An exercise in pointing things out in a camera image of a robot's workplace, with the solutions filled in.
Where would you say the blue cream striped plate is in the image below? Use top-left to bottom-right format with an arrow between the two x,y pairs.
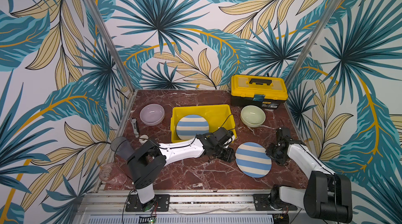
175,115 -> 209,140
235,142 -> 272,178

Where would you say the grey folding knife tool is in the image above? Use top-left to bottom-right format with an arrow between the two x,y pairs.
130,118 -> 139,138

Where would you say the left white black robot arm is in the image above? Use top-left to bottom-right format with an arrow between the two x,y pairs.
127,127 -> 234,206

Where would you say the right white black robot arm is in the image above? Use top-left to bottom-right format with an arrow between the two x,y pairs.
266,127 -> 353,224

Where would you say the pale green bowl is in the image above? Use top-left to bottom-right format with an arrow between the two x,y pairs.
240,105 -> 266,128

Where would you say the white tape roll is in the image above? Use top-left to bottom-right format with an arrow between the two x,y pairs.
138,135 -> 149,144

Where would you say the grey translucent cup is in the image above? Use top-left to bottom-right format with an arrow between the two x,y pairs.
111,137 -> 134,161

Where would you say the yellow black toolbox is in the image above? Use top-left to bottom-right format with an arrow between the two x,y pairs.
230,75 -> 289,109

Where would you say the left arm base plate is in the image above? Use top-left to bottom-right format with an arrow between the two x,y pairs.
125,194 -> 170,212

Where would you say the lilac bowl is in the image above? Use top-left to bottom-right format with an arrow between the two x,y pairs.
140,104 -> 165,126

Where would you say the pink translucent cup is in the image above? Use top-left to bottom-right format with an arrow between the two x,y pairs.
98,162 -> 127,186

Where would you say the yellow plastic bin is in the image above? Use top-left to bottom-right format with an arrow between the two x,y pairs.
170,104 -> 237,143

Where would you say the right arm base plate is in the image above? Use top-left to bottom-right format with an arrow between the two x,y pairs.
252,194 -> 298,211

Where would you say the aluminium front rail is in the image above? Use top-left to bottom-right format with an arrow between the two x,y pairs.
75,189 -> 343,215

